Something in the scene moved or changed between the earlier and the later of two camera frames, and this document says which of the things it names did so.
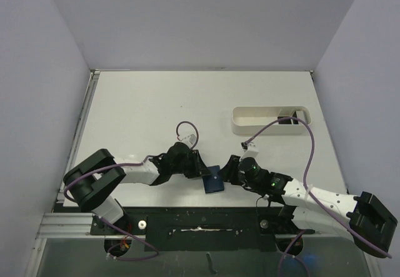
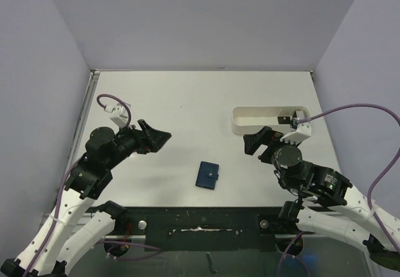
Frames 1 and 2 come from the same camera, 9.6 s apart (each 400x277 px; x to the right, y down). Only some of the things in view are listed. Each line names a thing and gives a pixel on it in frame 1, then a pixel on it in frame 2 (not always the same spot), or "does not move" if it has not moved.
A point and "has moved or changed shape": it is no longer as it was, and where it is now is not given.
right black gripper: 234,172 -> 266,146
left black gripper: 199,168 -> 155,139
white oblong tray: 247,120 does not move
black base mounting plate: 203,228 does not move
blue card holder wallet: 213,182 has moved or changed shape
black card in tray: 284,121 does not move
